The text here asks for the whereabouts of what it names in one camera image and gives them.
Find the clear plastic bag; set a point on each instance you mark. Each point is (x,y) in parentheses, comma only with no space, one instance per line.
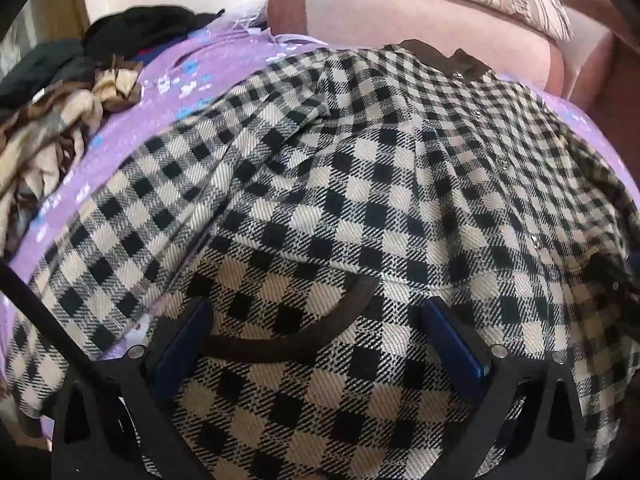
(245,20)

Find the black clothing pile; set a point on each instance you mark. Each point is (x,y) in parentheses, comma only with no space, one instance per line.
(140,27)

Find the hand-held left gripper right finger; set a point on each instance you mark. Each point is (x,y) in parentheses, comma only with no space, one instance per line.
(452,340)

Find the dark grey garment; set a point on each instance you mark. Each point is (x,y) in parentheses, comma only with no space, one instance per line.
(45,70)

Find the beige and brown patterned cloth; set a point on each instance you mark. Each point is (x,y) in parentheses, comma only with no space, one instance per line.
(50,125)

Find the black and beige checked coat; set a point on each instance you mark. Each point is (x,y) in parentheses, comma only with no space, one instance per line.
(350,185)

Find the brown sofa armrest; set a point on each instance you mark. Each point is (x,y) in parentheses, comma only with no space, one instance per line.
(610,60)

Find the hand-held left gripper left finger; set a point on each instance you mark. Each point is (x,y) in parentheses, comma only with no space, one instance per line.
(182,345)

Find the wooden cabinet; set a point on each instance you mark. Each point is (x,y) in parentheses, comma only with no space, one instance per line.
(65,0)

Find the purple floral blanket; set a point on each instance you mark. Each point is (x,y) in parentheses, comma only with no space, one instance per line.
(165,85)

